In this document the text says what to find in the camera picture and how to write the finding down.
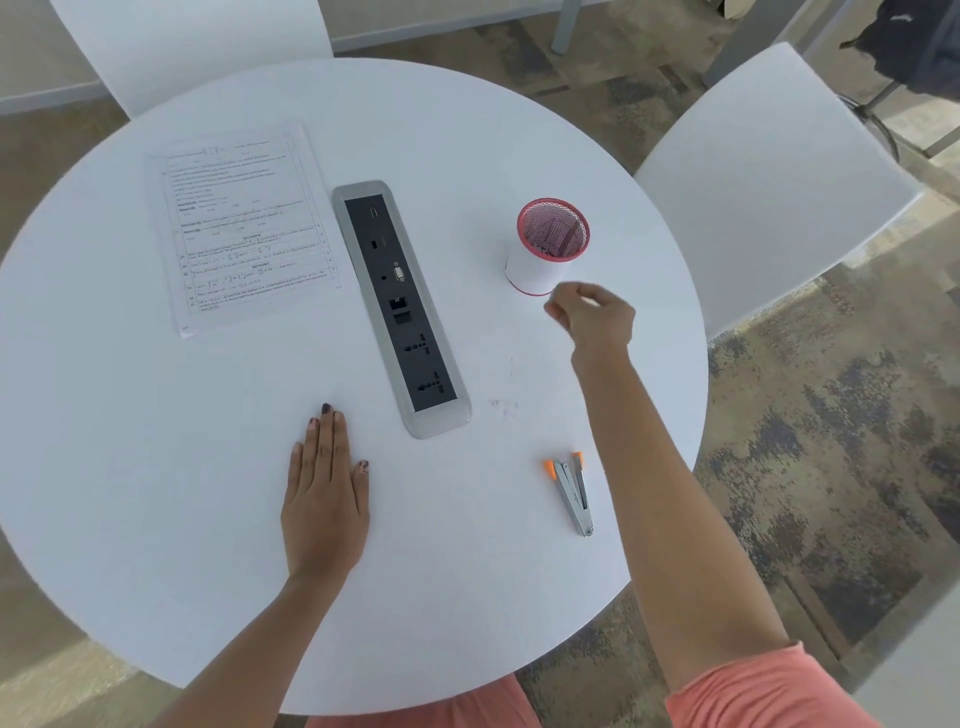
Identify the pink mesh pen holder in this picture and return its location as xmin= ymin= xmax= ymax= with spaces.
xmin=504 ymin=197 xmax=591 ymax=299

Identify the person's left forearm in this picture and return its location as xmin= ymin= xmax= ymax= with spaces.
xmin=153 ymin=572 xmax=354 ymax=728

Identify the person's coral pink shirt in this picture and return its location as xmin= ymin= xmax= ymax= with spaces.
xmin=303 ymin=641 xmax=864 ymax=728

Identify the person's right forearm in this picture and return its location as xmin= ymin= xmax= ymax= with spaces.
xmin=571 ymin=346 xmax=798 ymax=695

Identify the white chair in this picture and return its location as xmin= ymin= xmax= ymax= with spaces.
xmin=633 ymin=41 xmax=925 ymax=340
xmin=48 ymin=0 xmax=335 ymax=120

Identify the silver table power socket panel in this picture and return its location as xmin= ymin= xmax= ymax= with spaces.
xmin=331 ymin=180 xmax=474 ymax=441

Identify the silver stapler with orange tips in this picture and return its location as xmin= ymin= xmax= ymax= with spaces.
xmin=543 ymin=451 xmax=595 ymax=538

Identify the person's right hand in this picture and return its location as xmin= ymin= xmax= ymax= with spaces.
xmin=543 ymin=282 xmax=637 ymax=362

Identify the grey metal table leg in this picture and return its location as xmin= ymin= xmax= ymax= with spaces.
xmin=703 ymin=0 xmax=810 ymax=90
xmin=551 ymin=0 xmax=583 ymax=56

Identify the printed white paper sheet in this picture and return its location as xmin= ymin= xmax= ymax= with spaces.
xmin=144 ymin=122 xmax=339 ymax=340

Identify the black bag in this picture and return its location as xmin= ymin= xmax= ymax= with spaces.
xmin=840 ymin=0 xmax=960 ymax=102

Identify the person's left hand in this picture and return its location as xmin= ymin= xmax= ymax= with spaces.
xmin=281 ymin=403 xmax=371 ymax=582

